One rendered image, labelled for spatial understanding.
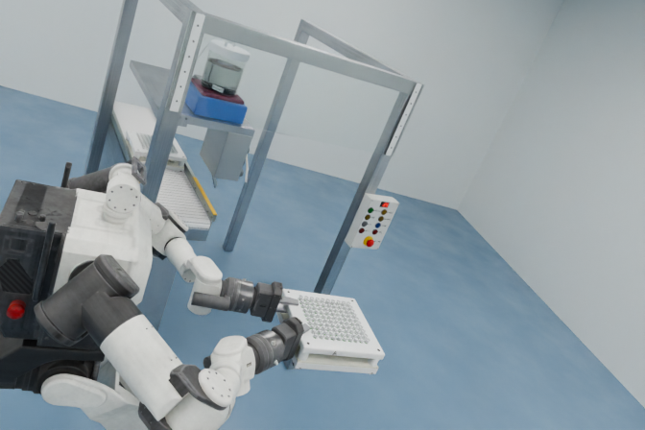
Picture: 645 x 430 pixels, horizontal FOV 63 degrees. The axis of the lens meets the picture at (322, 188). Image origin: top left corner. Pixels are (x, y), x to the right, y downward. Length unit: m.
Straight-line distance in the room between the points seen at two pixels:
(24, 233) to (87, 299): 0.21
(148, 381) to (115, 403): 0.49
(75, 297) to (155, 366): 0.19
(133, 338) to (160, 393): 0.10
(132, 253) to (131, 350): 0.23
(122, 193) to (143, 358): 0.34
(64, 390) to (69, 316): 0.41
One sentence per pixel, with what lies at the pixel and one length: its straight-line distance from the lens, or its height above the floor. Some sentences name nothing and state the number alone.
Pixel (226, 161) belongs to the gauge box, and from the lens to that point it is 2.10.
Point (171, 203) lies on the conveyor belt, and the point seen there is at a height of 0.80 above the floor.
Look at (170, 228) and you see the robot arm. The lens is 1.60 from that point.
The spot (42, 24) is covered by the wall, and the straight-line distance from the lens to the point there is 5.42.
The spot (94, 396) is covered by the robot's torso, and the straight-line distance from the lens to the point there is 1.44.
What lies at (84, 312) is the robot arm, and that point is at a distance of 1.03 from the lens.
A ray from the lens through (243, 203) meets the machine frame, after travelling 3.51.
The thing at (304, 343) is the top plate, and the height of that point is 1.01.
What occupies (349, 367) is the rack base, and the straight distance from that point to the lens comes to 1.48.
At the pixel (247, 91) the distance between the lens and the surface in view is 1.94.
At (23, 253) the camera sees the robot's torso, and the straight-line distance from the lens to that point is 1.18.
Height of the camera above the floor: 1.82
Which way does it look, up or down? 20 degrees down
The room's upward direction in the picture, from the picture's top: 22 degrees clockwise
